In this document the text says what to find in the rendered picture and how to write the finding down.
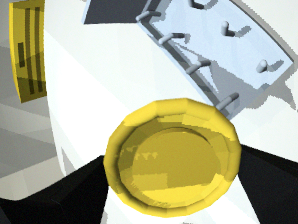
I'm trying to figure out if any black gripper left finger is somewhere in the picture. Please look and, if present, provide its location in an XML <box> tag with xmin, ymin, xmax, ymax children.
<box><xmin>0</xmin><ymin>155</ymin><xmax>109</xmax><ymax>224</ymax></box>

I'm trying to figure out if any yellow plate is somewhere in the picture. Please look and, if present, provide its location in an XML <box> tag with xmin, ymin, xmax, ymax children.
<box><xmin>102</xmin><ymin>97</ymin><xmax>242</xmax><ymax>218</ymax></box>

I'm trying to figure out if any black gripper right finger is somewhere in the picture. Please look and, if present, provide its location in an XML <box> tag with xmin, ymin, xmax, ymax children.
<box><xmin>237</xmin><ymin>144</ymin><xmax>298</xmax><ymax>224</ymax></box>

